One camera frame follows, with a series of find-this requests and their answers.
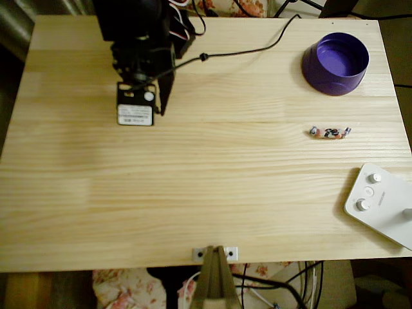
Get grey curtain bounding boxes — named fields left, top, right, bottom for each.
left=0, top=0, right=97, bottom=62

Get dark furniture piece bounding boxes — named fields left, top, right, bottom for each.
left=317, top=0, right=359, bottom=19

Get white lamp base with knobs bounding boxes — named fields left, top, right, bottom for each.
left=343, top=162, right=412, bottom=251

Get black tripod stand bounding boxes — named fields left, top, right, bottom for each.
left=273, top=0, right=326, bottom=17

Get black camera box white label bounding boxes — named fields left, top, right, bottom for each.
left=116, top=82, right=155, bottom=127

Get candy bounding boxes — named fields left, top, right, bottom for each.
left=308, top=126, right=352, bottom=140

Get thick black cable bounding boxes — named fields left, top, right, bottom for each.
left=231, top=272, right=308, bottom=309

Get purple bowl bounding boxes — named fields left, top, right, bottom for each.
left=301, top=32, right=371, bottom=97

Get thin black looped cable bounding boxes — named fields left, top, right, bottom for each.
left=192, top=0, right=207, bottom=35

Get red white servo wires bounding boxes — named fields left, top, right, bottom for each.
left=169, top=0, right=191, bottom=41

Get floral cloth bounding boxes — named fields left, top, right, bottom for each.
left=189, top=0, right=268, bottom=17
left=92, top=262, right=294, bottom=309

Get white metal bracket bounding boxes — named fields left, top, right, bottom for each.
left=192, top=246, right=239, bottom=261

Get olive camera stand post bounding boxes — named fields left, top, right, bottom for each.
left=189, top=245, right=242, bottom=309

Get white cable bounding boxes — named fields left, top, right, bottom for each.
left=178, top=272, right=202, bottom=309

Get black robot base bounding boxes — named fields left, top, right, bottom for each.
left=170, top=12, right=197, bottom=61

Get black camera cable with ferrite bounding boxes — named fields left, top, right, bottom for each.
left=133, top=14, right=302, bottom=91

